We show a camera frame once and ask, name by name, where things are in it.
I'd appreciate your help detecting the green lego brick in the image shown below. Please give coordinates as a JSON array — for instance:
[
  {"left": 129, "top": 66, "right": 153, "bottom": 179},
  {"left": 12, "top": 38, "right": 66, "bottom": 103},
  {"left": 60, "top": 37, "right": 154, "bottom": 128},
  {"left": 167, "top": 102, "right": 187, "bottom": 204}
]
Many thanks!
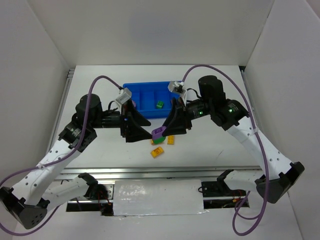
[{"left": 156, "top": 100, "right": 164, "bottom": 109}]

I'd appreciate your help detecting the purple lego brick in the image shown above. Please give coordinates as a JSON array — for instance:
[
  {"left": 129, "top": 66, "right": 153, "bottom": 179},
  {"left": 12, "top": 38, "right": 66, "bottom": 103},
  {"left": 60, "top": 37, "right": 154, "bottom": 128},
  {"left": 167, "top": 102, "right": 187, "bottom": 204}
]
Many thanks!
[{"left": 151, "top": 126, "right": 166, "bottom": 140}]

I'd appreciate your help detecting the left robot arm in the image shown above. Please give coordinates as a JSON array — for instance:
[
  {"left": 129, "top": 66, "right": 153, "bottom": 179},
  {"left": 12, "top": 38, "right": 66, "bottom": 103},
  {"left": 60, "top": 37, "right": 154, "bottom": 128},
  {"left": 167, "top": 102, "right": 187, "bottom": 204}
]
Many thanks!
[{"left": 0, "top": 94, "right": 152, "bottom": 230}]

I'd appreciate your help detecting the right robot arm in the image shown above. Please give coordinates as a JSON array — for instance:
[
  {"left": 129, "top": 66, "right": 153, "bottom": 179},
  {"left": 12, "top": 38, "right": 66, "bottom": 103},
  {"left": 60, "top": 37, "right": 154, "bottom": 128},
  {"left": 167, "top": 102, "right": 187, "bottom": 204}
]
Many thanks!
[{"left": 163, "top": 75, "right": 305, "bottom": 204}]

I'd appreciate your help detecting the yellow lego plate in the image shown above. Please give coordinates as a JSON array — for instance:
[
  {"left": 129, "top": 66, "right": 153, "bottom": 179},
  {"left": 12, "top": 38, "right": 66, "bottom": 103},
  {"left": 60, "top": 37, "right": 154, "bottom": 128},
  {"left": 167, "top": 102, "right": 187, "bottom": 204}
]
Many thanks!
[{"left": 167, "top": 135, "right": 175, "bottom": 145}]

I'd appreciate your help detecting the blue divided plastic bin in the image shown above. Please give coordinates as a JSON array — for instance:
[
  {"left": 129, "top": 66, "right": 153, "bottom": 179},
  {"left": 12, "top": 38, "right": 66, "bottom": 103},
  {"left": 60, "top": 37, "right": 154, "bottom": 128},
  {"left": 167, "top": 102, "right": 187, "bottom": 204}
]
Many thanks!
[{"left": 123, "top": 81, "right": 179, "bottom": 119}]

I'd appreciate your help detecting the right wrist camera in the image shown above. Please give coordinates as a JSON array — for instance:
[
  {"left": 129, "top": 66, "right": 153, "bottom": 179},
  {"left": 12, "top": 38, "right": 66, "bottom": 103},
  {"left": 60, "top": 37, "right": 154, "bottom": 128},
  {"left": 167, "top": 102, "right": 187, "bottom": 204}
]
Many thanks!
[{"left": 167, "top": 81, "right": 187, "bottom": 104}]

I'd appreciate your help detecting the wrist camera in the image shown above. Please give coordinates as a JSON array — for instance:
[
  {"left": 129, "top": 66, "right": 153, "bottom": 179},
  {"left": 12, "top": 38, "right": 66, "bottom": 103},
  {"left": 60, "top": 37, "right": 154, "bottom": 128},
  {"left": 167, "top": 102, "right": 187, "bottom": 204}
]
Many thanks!
[
  {"left": 114, "top": 87, "right": 132, "bottom": 108},
  {"left": 167, "top": 81, "right": 187, "bottom": 104}
]

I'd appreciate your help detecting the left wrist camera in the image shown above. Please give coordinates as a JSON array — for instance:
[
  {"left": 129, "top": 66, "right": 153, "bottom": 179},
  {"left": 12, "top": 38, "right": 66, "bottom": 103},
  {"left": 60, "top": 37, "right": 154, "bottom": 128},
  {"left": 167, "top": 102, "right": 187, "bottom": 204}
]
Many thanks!
[{"left": 114, "top": 87, "right": 132, "bottom": 108}]

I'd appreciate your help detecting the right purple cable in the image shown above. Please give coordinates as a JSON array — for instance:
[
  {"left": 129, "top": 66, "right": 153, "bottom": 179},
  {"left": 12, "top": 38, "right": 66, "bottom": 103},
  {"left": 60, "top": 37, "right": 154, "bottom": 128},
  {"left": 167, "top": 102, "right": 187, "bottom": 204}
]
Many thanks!
[{"left": 181, "top": 64, "right": 270, "bottom": 236}]

